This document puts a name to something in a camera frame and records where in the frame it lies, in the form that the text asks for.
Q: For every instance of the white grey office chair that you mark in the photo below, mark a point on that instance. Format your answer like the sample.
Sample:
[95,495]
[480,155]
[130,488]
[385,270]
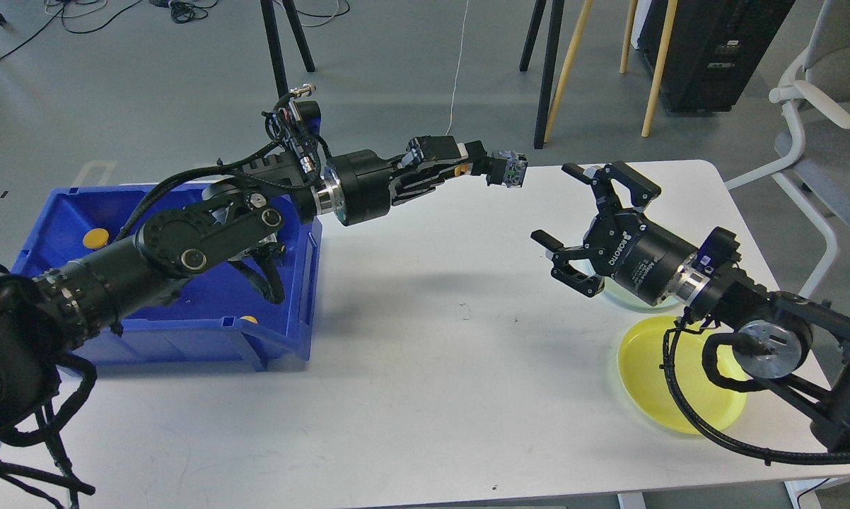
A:
[812,94]

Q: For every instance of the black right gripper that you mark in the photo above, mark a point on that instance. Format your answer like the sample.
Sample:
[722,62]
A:
[637,258]

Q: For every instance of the black cabinet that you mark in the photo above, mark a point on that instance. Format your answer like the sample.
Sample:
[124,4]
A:
[715,48]

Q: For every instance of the light green plate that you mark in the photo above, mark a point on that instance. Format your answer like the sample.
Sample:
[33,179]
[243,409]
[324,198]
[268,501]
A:
[621,297]

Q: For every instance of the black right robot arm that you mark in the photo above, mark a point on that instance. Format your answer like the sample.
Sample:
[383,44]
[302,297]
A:
[776,341]

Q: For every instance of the yellow plate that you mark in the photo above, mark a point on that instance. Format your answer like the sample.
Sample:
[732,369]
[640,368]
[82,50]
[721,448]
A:
[639,363]

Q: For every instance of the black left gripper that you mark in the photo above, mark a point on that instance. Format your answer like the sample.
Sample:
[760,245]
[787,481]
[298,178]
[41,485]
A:
[360,186]

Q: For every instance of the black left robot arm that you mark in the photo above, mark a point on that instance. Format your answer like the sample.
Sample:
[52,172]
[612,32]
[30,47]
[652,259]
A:
[186,225]

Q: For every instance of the blue plastic bin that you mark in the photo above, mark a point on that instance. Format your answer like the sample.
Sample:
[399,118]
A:
[203,325]

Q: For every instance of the black stool legs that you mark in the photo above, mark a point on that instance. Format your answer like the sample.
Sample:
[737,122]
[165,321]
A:
[550,61]

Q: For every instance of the wooden stool legs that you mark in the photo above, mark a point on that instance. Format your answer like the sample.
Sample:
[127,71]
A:
[589,61]

